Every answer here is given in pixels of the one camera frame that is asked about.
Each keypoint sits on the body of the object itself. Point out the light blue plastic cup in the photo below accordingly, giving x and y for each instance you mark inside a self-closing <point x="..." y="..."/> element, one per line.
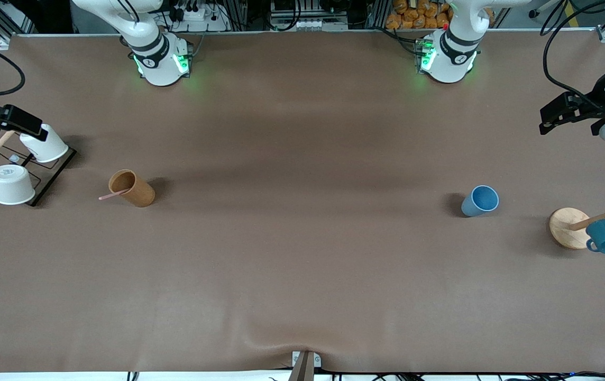
<point x="479" y="201"/>

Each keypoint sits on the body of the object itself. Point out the bag of orange snacks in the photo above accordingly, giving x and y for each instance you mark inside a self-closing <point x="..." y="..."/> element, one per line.
<point x="419" y="15"/>

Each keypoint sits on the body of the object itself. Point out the wooden mug tree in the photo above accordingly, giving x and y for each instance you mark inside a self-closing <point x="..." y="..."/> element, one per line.
<point x="567" y="227"/>

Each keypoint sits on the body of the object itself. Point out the white power strip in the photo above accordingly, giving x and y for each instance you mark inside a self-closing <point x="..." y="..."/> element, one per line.
<point x="196" y="16"/>

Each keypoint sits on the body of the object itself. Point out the white paper cup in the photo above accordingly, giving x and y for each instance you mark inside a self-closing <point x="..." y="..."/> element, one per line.
<point x="46" y="145"/>
<point x="11" y="185"/>

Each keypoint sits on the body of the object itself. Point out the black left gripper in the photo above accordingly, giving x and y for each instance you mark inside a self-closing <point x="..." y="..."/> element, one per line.
<point x="600" y="105"/>

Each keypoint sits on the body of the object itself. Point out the pink chopstick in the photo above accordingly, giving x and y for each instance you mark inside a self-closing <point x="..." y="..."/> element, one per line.
<point x="112" y="196"/>

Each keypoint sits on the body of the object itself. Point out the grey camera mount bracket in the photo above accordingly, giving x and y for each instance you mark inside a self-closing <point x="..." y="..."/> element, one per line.
<point x="303" y="366"/>

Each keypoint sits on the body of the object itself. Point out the brown paper cup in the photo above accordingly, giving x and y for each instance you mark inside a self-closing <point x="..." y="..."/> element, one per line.
<point x="136" y="189"/>

